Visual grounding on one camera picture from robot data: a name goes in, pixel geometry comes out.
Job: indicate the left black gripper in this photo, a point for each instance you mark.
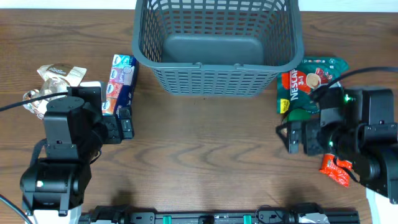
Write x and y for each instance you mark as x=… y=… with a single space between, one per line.
x=117 y=124

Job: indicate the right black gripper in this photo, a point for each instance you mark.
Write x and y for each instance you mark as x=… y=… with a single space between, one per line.
x=309 y=129

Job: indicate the small green packet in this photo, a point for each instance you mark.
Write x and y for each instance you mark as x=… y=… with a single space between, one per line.
x=296 y=115

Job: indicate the green Nescafe coffee bag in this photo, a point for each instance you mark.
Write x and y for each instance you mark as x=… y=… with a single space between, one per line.
x=295 y=86

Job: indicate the orange spaghetti pasta packet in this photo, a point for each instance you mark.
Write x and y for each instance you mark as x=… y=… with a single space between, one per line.
x=335 y=169

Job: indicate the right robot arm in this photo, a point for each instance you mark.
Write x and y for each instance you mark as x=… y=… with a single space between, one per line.
x=356 y=125

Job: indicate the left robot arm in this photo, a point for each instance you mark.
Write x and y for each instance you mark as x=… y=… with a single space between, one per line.
x=54 y=184

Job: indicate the Kleenex tissue multipack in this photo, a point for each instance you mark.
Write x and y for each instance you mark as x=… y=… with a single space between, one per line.
x=121 y=84

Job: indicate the small white-green sachet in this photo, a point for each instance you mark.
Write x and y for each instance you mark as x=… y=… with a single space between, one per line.
x=99 y=84

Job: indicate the Pantree cookie pouch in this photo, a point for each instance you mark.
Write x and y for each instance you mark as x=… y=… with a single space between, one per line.
x=57 y=78

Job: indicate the grey plastic mesh basket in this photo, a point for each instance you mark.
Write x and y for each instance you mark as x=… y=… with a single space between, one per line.
x=217 y=47

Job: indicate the black aluminium rail base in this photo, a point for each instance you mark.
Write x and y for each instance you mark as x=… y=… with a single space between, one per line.
x=265 y=214

